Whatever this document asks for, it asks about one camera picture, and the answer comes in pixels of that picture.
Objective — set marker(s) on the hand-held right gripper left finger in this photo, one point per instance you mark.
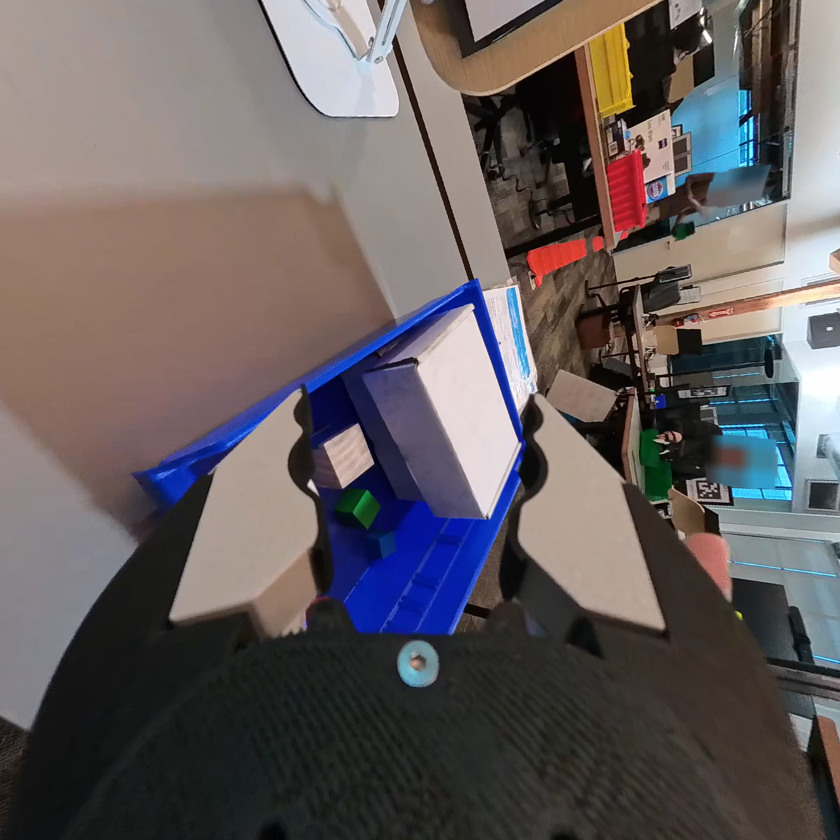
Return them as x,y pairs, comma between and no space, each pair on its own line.
249,531

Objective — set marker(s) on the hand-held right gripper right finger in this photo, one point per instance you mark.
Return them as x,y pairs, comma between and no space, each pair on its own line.
584,538

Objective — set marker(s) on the green cube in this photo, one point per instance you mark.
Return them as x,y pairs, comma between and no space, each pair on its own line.
359,508

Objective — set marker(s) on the pale wooden cube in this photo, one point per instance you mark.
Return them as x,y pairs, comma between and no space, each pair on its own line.
341,456

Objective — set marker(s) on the blue cube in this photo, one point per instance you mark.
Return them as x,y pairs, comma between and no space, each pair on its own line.
380,544

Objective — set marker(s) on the blue plastic bin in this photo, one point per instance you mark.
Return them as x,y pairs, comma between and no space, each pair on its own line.
420,577

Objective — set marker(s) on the white cardboard mailer box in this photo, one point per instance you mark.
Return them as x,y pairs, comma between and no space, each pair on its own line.
466,407

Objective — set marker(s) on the person's right hand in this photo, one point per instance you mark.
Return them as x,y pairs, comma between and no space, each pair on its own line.
712,561

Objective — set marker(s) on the green bin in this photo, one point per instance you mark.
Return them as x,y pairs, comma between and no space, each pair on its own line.
653,459

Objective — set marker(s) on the background work table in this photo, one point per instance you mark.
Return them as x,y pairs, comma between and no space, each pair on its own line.
633,439

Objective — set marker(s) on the black white fiducial marker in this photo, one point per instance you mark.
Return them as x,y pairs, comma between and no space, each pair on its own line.
709,492

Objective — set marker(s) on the brown cardboard panel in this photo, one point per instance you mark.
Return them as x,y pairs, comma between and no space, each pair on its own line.
581,395

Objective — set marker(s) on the white leaflet with blue stripe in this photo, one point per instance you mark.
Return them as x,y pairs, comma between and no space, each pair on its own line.
515,334

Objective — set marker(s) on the orange cone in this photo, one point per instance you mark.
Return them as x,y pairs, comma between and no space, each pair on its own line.
558,257

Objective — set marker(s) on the red storage bin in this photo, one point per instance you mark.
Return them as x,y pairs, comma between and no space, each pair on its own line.
627,190

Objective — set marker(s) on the wooden side table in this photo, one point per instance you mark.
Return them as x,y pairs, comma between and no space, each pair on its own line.
594,151

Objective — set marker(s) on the blue white printed box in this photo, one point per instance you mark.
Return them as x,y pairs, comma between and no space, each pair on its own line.
653,154

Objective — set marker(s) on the black office chair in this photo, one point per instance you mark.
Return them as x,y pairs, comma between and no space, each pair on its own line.
525,151

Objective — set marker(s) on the yellow storage bin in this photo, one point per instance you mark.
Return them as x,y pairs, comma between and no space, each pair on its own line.
610,72

